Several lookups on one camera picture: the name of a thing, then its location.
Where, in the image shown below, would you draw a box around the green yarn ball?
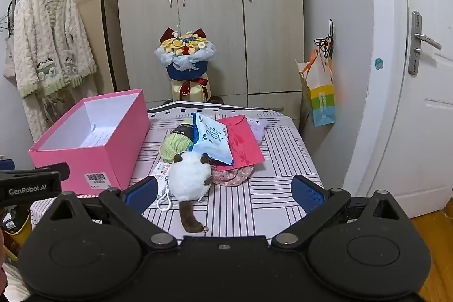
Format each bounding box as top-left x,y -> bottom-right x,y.
159,120 -> 197,163

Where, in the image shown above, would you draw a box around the white brown plush cat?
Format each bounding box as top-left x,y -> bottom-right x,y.
166,151 -> 214,235

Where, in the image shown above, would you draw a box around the red envelope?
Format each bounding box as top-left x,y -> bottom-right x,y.
214,114 -> 266,172

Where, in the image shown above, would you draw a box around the beige wardrobe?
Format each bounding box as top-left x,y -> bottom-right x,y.
116,0 -> 305,120

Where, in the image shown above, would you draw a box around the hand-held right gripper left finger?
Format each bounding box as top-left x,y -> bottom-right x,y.
50,176 -> 178,251

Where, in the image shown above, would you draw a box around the black clothes rack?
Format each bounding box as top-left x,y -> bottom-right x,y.
7,0 -> 118,94

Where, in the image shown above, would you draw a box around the blue white packet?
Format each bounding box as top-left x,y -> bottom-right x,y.
190,112 -> 234,165

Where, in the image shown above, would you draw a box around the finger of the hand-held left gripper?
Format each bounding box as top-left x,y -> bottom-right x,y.
14,162 -> 70,182

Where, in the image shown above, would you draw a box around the purple plush toy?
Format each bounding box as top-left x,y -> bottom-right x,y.
247,116 -> 270,144

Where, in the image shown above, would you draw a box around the white fleece garment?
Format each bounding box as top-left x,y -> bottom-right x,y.
22,76 -> 100,143

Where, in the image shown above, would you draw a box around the beige hanging cloth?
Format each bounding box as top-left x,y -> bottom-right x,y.
3,35 -> 18,87

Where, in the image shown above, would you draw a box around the white keychain packet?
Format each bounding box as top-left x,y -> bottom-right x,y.
148,162 -> 174,212

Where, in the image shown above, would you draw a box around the pink floral cloth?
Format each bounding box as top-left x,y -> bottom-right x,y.
211,166 -> 255,187

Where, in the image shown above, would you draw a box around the striped bed sheet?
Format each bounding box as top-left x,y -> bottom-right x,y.
30,102 -> 324,239

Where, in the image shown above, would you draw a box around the metal door handle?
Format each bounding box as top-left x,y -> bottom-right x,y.
408,11 -> 442,76

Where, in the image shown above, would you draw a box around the black hanging cables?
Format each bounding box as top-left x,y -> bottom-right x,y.
314,19 -> 335,59

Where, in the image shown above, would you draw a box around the white green knit cardigan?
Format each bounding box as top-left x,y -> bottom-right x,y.
12,0 -> 98,98

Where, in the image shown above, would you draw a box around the colourful striped gift bag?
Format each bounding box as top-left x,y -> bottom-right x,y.
296,49 -> 336,127

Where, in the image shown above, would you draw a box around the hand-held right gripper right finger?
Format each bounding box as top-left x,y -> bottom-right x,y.
271,175 -> 404,249

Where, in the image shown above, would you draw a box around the white paper sheet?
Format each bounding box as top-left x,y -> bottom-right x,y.
80,123 -> 119,149

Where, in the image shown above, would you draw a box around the flower bouquet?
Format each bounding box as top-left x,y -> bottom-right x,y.
154,27 -> 217,104

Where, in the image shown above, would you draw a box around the white door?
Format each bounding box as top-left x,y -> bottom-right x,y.
345,0 -> 453,218

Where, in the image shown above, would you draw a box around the pink cardboard box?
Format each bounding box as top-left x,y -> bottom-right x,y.
28,89 -> 151,196

